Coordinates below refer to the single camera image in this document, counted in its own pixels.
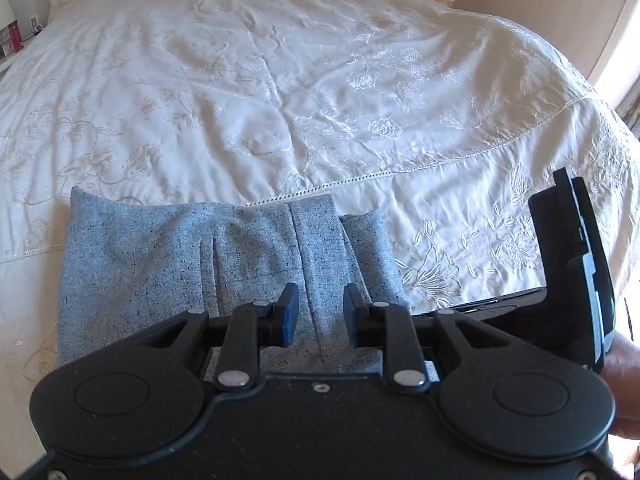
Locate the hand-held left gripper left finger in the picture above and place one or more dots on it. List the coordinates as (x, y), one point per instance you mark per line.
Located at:
(289, 312)

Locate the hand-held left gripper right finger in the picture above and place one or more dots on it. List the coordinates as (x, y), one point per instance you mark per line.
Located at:
(353, 312)

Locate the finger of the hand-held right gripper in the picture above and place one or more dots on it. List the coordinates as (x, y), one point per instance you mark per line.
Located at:
(500, 301)

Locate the grey speckled pants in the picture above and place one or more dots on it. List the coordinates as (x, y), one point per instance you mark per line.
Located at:
(150, 270)

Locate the person's right hand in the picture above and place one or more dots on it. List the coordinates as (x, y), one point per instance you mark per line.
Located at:
(622, 385)

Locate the cream embroidered bedspread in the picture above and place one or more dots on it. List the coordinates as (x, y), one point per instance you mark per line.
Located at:
(300, 85)

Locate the cluttered white nightstand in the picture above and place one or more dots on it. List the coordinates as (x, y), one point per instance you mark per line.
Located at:
(12, 57)

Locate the red bottle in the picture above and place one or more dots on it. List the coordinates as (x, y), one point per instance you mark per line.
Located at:
(16, 36)

